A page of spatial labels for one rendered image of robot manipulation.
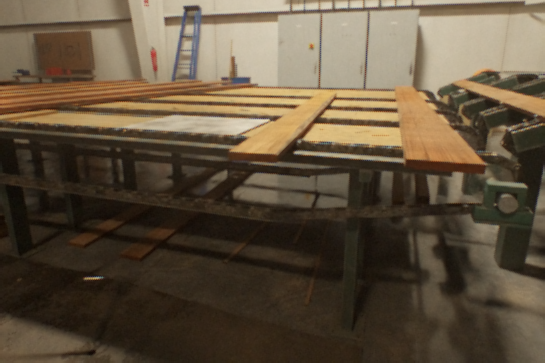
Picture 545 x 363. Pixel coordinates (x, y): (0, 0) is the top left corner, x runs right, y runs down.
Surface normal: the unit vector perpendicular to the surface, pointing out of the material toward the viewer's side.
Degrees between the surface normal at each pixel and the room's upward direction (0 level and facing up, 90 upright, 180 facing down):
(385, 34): 90
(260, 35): 87
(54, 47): 90
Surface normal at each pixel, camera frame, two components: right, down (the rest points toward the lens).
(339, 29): -0.32, 0.24
